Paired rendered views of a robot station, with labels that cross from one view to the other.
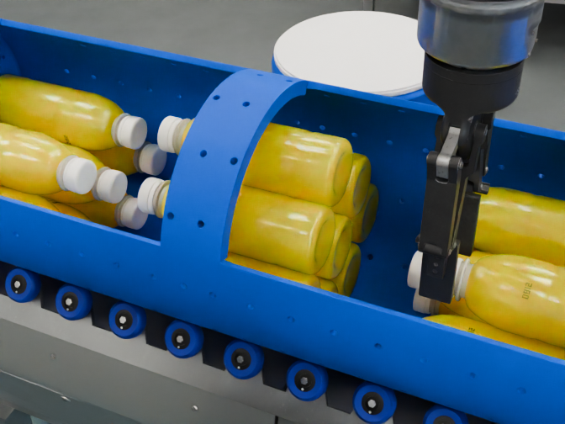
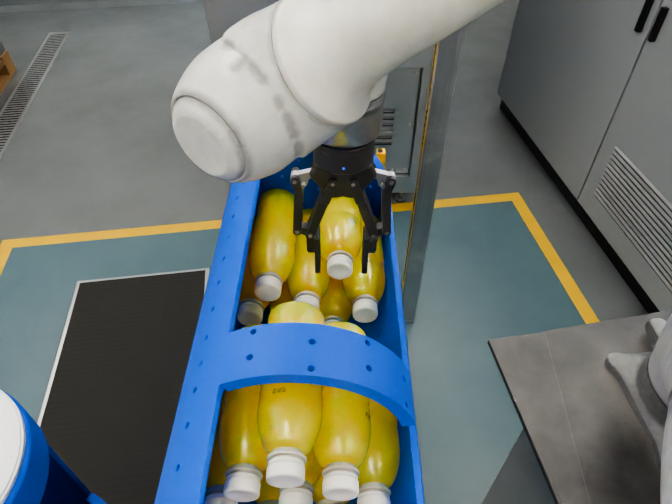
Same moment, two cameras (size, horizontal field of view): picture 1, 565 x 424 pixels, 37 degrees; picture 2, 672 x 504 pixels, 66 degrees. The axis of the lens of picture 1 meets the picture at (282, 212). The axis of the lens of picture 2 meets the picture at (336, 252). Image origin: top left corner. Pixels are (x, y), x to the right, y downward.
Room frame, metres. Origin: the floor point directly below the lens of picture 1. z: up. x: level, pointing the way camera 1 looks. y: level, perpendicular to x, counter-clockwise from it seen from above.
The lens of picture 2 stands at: (0.82, 0.33, 1.68)
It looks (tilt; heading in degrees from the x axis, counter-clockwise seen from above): 45 degrees down; 244
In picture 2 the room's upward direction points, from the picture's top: straight up
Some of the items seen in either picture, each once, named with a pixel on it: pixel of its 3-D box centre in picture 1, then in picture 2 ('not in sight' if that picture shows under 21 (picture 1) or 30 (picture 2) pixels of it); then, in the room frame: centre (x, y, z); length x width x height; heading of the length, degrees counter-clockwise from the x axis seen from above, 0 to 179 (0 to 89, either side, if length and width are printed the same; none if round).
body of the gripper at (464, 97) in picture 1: (467, 99); (343, 163); (0.58, -0.15, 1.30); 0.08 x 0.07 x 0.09; 154
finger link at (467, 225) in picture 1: (460, 222); (317, 249); (0.61, -0.17, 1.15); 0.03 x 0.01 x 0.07; 64
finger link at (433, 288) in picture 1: (438, 268); (365, 250); (0.55, -0.14, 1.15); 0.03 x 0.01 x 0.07; 64
